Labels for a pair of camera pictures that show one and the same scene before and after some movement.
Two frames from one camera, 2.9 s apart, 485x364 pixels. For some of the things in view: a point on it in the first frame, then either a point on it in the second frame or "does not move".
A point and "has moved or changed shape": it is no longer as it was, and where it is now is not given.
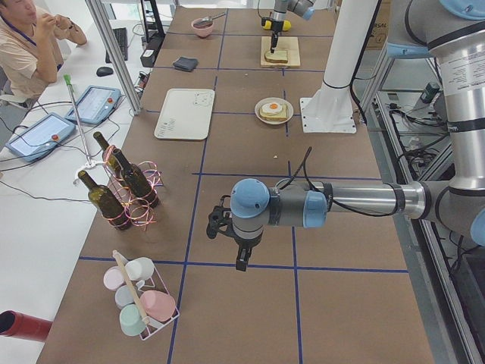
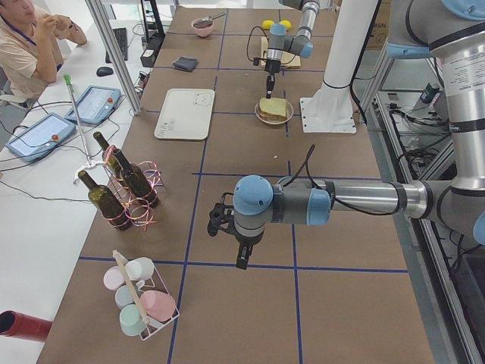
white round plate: (273, 99) does not move
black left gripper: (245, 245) does not move
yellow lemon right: (286, 25) does not move
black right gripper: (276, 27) -> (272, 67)
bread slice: (279, 56) has moved or changed shape
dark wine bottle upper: (102, 198) does not move
